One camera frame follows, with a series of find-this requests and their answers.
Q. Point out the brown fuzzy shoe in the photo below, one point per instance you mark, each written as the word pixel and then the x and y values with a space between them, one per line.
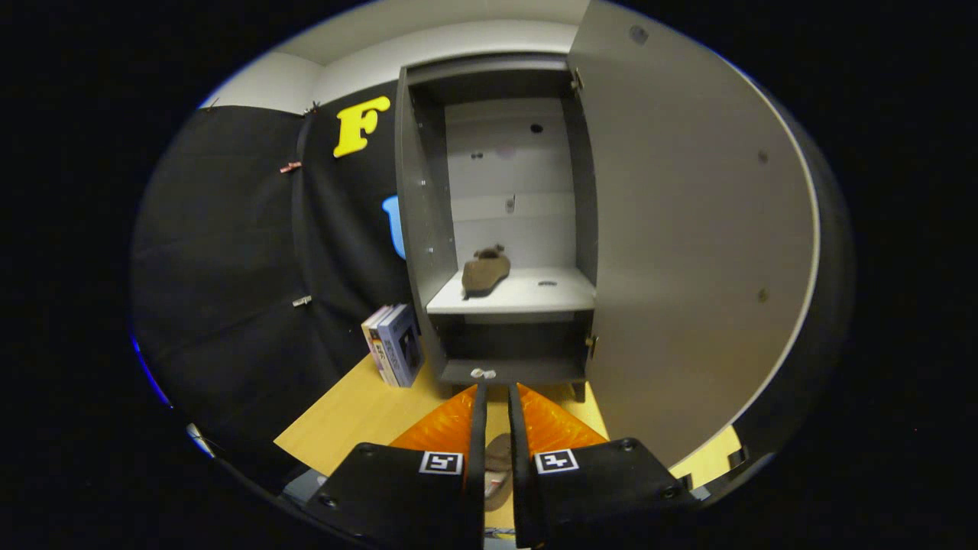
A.
pixel 485 275
pixel 498 458

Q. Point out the beige shoe cabinet door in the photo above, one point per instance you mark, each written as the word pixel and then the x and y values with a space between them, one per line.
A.
pixel 688 229

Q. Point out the grey shoe cabinet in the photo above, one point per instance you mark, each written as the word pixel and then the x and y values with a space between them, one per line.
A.
pixel 527 294

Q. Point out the black backdrop cloth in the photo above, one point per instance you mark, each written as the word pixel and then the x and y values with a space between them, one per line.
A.
pixel 214 252

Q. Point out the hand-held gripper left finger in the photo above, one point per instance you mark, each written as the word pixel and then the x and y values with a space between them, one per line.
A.
pixel 477 458

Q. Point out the blue book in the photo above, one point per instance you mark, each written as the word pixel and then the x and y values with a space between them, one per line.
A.
pixel 401 347

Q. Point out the pink clip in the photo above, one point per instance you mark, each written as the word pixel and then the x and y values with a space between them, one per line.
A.
pixel 290 166

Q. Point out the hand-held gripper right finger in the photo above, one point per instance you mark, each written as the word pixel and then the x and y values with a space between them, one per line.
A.
pixel 519 473

